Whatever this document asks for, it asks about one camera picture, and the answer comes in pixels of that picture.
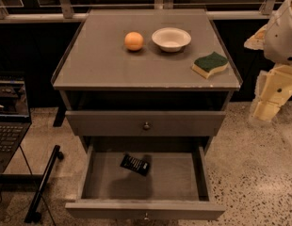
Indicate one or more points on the closed top drawer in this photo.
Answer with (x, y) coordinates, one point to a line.
(130, 123)

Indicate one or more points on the grey drawer cabinet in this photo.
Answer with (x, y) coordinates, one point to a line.
(100, 74)

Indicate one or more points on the drawer knob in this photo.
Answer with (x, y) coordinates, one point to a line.
(146, 126)
(146, 216)

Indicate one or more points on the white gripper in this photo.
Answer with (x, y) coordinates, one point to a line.
(282, 40)

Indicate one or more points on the black stand leg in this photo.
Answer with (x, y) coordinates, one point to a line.
(40, 182)

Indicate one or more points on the black laptop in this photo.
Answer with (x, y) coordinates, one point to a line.
(15, 116)

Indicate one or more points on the metal railing frame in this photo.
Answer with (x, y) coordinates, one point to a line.
(152, 7)

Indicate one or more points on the black rxbar chocolate bar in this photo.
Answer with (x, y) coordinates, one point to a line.
(136, 165)

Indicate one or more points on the middle drawer knob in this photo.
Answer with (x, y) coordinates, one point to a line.
(146, 216)

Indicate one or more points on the green yellow sponge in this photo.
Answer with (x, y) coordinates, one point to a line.
(206, 66)

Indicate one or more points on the open middle drawer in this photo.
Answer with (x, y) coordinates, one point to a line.
(176, 187)

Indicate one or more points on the white bowl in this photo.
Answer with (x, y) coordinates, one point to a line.
(171, 39)

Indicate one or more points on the orange fruit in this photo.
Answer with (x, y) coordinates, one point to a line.
(133, 41)

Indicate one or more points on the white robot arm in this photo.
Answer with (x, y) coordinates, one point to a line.
(278, 42)

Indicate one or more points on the top drawer knob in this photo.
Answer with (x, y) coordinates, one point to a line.
(146, 126)

